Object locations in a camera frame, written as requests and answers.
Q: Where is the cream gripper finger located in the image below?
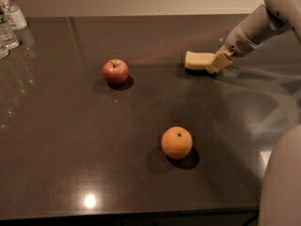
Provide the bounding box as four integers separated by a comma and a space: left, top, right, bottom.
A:
214, 45, 229, 58
205, 52, 232, 73

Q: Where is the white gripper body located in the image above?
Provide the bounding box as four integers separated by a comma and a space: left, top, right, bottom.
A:
225, 23, 261, 57

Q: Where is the pale yellow sponge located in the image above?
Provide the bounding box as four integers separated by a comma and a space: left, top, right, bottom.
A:
184, 51, 214, 71

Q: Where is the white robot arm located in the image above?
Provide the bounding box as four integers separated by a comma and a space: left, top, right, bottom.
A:
205, 0, 301, 226

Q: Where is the orange fruit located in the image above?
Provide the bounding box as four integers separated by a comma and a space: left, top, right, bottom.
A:
161, 126, 193, 160

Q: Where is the red apple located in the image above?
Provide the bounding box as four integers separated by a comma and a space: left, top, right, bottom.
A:
103, 59, 129, 86

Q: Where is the white sanitizer pump bottle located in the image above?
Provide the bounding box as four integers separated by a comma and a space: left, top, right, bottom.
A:
0, 0, 27, 31

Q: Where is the clear plastic water bottle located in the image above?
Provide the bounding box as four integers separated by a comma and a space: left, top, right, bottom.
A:
0, 8, 20, 50

